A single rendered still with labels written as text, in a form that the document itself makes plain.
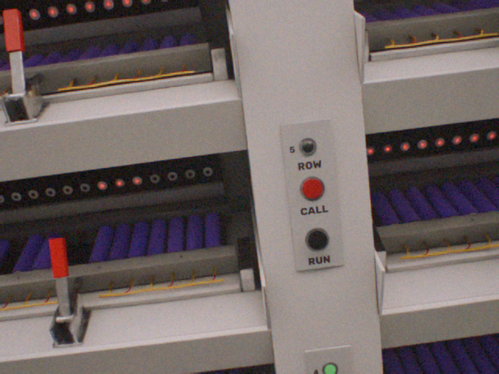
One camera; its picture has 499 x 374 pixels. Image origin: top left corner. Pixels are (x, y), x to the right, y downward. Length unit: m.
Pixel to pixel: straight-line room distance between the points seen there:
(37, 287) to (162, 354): 0.15
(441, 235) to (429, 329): 0.10
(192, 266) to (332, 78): 0.22
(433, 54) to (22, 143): 0.36
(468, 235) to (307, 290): 0.18
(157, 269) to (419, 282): 0.25
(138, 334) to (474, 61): 0.37
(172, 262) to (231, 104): 0.17
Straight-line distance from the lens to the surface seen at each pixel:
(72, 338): 0.47
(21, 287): 0.52
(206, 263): 0.47
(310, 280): 0.41
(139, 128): 0.40
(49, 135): 0.41
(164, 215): 0.55
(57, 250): 0.46
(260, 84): 0.38
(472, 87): 0.43
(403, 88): 0.41
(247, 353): 0.45
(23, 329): 0.50
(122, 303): 0.48
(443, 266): 0.49
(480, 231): 0.52
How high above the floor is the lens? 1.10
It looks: 10 degrees down
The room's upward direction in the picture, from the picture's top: 7 degrees counter-clockwise
